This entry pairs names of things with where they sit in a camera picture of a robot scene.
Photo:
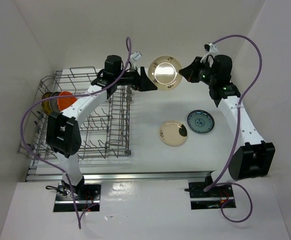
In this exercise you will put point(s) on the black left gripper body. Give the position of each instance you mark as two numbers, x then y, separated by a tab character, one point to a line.
129	78

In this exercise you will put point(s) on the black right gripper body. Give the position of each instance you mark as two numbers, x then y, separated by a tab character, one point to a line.
205	74

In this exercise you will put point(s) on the orange plastic plate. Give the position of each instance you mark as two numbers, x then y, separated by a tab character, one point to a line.
65	100

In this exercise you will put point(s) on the yellow patterned plate brown rim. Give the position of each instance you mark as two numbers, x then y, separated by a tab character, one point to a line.
46	104

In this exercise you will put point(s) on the blue floral plate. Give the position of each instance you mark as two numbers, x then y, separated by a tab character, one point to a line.
54	102
200	121

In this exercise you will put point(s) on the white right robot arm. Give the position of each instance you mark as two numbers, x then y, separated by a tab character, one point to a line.
250	156

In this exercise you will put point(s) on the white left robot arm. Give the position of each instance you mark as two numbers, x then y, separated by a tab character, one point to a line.
63	128

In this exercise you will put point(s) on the beige plate with black patch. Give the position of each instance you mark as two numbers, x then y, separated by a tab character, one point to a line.
173	133

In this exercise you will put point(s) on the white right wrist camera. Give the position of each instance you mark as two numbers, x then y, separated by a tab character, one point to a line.
211	49

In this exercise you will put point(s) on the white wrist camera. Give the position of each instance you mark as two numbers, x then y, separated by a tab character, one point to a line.
135	56
211	49

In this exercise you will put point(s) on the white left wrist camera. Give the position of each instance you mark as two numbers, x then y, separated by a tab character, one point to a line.
135	56

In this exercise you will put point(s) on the grey wire dish rack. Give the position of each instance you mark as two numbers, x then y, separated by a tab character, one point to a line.
105	133

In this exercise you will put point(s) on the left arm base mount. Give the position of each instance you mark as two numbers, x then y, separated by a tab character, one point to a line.
88	199

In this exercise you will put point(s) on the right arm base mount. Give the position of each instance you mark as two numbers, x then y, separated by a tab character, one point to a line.
212	199

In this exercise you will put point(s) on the aluminium rail table edge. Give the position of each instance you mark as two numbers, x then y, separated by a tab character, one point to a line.
46	173

